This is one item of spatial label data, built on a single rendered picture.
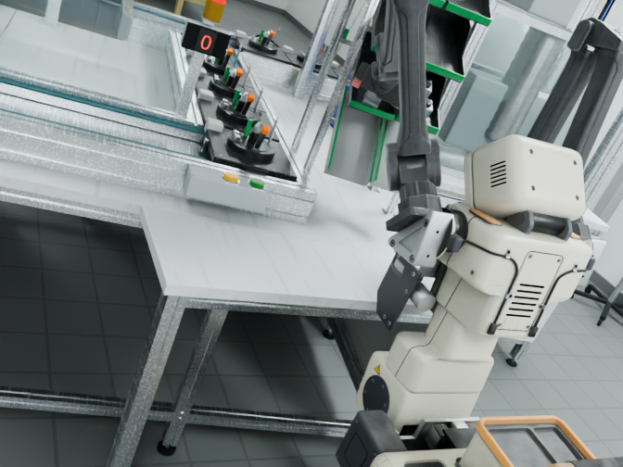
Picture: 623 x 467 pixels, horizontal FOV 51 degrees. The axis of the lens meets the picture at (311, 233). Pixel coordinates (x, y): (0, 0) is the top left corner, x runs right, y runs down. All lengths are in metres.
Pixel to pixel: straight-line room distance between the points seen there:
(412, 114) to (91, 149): 0.80
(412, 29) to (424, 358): 0.67
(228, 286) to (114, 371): 1.09
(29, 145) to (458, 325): 1.06
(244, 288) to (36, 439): 0.97
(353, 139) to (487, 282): 0.81
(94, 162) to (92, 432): 0.92
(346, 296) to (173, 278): 0.43
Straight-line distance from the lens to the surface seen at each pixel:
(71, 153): 1.69
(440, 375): 1.48
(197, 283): 1.42
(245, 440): 2.37
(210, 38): 1.88
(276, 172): 1.81
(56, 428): 2.24
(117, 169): 1.70
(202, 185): 1.65
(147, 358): 1.53
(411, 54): 1.23
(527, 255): 1.31
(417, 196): 1.26
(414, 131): 1.29
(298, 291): 1.52
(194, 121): 1.99
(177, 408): 2.09
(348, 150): 1.93
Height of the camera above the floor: 1.62
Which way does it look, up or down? 25 degrees down
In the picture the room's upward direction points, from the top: 23 degrees clockwise
